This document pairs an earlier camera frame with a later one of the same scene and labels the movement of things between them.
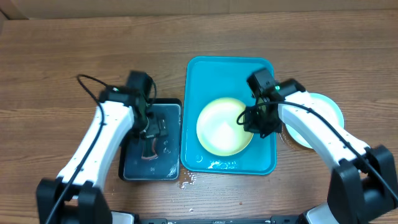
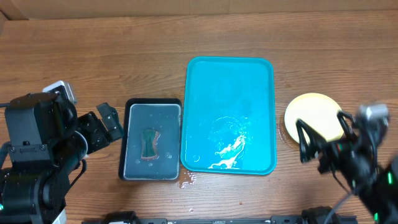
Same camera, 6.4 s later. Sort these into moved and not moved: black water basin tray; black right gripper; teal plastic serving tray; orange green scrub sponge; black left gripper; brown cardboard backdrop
Moved: black left gripper; black right gripper
Not moved: brown cardboard backdrop; black water basin tray; teal plastic serving tray; orange green scrub sponge
